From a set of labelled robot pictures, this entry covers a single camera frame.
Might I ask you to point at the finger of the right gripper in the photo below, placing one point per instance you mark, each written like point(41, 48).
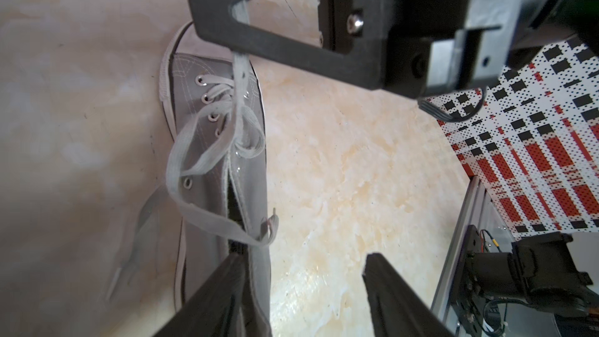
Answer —
point(363, 66)

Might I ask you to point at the grey shoelace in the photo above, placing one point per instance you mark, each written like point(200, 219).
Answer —
point(220, 150)

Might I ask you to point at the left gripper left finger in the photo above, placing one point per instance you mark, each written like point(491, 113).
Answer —
point(215, 308)

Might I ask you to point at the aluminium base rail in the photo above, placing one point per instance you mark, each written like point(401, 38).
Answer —
point(459, 300)

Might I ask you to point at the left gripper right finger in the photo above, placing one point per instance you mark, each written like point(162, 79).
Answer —
point(396, 310)

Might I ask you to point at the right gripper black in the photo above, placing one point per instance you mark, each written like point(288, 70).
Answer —
point(424, 48)

